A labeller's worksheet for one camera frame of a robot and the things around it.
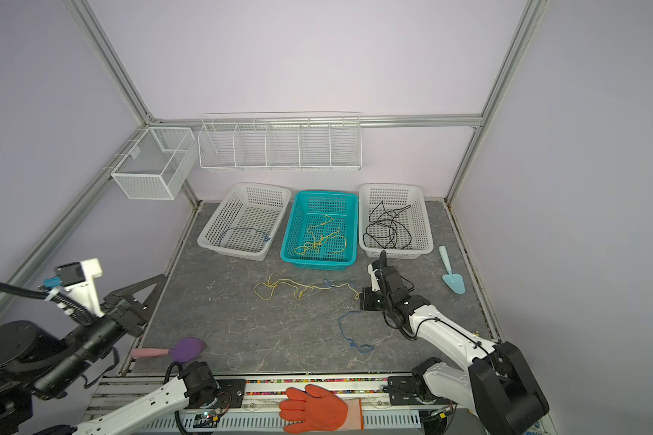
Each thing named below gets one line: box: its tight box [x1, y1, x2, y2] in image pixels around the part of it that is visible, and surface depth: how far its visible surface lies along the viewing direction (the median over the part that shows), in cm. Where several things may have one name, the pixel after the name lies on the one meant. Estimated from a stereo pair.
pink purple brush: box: [130, 337, 207, 364], surface depth 83 cm
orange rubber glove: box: [279, 384, 364, 435], surface depth 72 cm
